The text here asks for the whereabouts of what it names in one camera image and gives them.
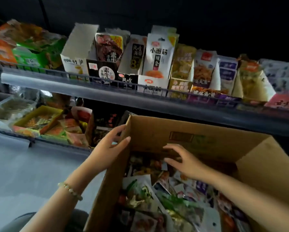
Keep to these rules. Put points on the yellow display box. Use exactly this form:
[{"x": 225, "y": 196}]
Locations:
[{"x": 179, "y": 88}]

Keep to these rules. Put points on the stack of orange snack packets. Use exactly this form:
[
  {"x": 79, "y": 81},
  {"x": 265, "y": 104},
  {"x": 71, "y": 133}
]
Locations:
[{"x": 1, "y": 45}]

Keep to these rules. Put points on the orange packets with green edge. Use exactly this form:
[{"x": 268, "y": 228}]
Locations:
[{"x": 67, "y": 134}]

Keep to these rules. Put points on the grey metal shelf with rail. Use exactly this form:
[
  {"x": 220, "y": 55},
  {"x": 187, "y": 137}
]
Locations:
[{"x": 134, "y": 101}]

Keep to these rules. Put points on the person's left forearm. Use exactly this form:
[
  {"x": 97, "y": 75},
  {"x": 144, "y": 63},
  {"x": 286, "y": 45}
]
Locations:
[{"x": 62, "y": 202}]

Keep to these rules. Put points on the large brown cardboard box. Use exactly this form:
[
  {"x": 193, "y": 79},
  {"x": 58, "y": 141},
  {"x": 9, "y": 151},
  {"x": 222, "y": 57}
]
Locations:
[{"x": 149, "y": 135}]

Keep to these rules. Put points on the white and purple snack packets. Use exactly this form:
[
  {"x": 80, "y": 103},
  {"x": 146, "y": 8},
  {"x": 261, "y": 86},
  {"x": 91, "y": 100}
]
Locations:
[{"x": 227, "y": 74}]

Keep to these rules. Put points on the person's right thumb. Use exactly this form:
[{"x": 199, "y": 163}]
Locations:
[{"x": 172, "y": 163}]

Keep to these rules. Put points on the person's right forearm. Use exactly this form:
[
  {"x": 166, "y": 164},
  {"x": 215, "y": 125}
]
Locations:
[{"x": 250, "y": 202}]

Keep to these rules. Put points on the orange and purple display box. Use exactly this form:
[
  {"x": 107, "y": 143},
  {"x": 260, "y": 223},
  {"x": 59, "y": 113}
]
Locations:
[{"x": 207, "y": 94}]

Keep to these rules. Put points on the person's left thumb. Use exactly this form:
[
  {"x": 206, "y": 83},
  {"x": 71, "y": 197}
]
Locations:
[{"x": 122, "y": 144}]

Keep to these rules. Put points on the white display box red label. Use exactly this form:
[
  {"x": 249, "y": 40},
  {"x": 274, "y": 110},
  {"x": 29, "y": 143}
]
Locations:
[{"x": 151, "y": 85}]

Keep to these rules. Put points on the yellow open tray box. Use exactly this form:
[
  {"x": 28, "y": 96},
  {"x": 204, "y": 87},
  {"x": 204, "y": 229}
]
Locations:
[{"x": 38, "y": 120}]

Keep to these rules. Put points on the red and white display box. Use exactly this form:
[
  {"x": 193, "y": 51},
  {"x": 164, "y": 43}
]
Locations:
[{"x": 82, "y": 118}]

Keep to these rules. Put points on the white and black display box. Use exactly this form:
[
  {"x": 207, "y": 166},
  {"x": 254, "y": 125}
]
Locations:
[{"x": 132, "y": 60}]

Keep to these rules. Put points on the grey metal shelf board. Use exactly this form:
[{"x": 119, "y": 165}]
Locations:
[{"x": 38, "y": 147}]

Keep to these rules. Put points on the person's right hand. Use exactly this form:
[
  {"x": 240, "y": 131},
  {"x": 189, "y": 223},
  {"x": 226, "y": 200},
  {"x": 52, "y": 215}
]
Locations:
[{"x": 192, "y": 166}]

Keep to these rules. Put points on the yellow and white snack packets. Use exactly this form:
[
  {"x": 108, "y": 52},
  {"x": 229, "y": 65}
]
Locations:
[{"x": 252, "y": 82}]

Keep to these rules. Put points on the white open display box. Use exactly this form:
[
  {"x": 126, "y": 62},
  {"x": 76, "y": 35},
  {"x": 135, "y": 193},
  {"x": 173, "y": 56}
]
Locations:
[{"x": 76, "y": 48}]

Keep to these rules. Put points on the pile of mixed snack packets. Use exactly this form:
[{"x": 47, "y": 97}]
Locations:
[{"x": 159, "y": 200}]

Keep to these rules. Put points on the pale white snack packets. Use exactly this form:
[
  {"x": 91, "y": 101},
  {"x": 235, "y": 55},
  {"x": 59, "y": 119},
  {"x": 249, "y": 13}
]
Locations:
[{"x": 279, "y": 74}]

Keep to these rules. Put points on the pink display box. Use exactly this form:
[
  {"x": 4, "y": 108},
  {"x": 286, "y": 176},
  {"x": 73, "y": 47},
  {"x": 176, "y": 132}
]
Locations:
[{"x": 283, "y": 102}]

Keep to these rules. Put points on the clear plastic bin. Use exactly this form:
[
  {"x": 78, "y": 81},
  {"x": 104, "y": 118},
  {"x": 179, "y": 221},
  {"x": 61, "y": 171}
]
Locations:
[{"x": 11, "y": 109}]

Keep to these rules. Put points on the white packets with red label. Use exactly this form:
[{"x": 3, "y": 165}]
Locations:
[{"x": 203, "y": 68}]

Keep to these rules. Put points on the stack of green snack packets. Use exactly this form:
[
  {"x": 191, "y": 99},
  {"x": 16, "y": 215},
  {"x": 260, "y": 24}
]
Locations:
[{"x": 38, "y": 56}]

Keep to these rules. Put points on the white packets with orange picture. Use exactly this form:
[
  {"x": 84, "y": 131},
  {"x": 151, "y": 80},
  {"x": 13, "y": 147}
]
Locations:
[{"x": 157, "y": 57}]

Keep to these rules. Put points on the person's left hand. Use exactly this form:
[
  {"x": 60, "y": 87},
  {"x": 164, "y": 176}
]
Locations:
[{"x": 105, "y": 152}]

